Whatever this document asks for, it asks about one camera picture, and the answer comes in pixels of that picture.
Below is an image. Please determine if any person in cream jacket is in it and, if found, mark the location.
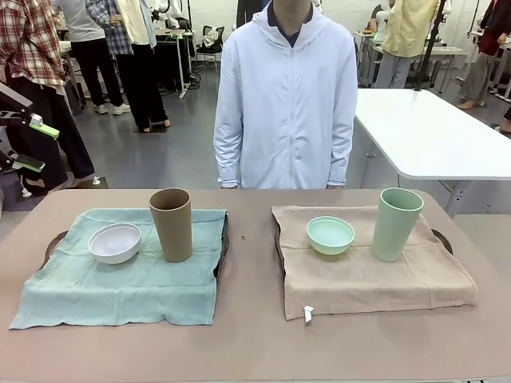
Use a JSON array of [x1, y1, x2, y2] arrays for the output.
[[115, 0, 172, 134]]

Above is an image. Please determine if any person's right forearm white sleeve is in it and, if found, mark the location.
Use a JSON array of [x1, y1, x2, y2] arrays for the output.
[[212, 131, 245, 189]]

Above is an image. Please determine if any desk with green light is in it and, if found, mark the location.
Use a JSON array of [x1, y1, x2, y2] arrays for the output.
[[153, 28, 197, 101]]

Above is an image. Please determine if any dark brown plastic tray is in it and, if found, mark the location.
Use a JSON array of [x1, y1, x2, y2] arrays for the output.
[[44, 210, 232, 281], [273, 227, 455, 281]]

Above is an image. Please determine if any white desk with equipment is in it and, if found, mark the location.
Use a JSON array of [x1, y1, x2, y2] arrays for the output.
[[429, 42, 477, 81]]

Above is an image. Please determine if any mint green tall cup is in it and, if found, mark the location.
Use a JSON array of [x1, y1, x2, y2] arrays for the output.
[[370, 187, 425, 263]]

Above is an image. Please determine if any black slanted stand pole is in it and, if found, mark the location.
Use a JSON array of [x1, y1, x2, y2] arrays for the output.
[[412, 0, 448, 93]]

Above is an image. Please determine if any person in white hooded jacket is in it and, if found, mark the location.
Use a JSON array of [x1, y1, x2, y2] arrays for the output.
[[212, 0, 359, 191]]

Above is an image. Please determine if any person in yellow shirt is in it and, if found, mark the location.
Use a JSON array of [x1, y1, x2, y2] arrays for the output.
[[374, 0, 441, 90]]

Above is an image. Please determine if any beige cloth mat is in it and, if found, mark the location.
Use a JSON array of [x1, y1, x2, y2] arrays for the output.
[[271, 204, 479, 324]]

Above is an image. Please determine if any person in red plaid shirt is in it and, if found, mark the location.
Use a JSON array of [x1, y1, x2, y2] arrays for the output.
[[0, 0, 97, 192]]

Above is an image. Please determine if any teal cloth mat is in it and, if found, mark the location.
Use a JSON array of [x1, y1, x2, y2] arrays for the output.
[[8, 207, 229, 331]]

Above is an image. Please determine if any person in grey shirt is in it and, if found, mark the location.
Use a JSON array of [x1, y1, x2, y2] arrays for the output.
[[55, 0, 131, 116]]

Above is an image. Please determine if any small white background robot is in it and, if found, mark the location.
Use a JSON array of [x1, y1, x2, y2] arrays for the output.
[[369, 2, 389, 41]]

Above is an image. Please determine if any person's left forearm white sleeve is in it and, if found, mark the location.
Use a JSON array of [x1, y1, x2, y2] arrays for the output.
[[326, 131, 358, 189]]

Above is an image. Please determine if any mint green bowl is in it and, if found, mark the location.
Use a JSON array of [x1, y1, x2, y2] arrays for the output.
[[305, 215, 356, 256]]

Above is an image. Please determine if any white rounded table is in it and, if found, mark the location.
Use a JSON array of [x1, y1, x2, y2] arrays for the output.
[[354, 88, 511, 219]]

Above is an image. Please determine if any person in blue plaid shirt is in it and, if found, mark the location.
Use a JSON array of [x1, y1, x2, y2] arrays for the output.
[[85, 0, 135, 57]]

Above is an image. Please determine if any white bowl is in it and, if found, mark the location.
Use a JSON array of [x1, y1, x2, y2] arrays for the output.
[[87, 223, 143, 266]]

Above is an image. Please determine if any black floor base plate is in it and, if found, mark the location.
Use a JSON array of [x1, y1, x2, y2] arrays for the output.
[[75, 175, 110, 191]]

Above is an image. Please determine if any black office chair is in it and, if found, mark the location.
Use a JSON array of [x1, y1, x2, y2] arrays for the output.
[[196, 25, 228, 65]]

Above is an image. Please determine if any person in dark red top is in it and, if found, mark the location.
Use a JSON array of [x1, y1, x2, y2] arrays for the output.
[[458, 0, 511, 111]]

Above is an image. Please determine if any brown tall cup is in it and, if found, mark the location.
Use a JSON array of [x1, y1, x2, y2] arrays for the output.
[[148, 188, 194, 264]]

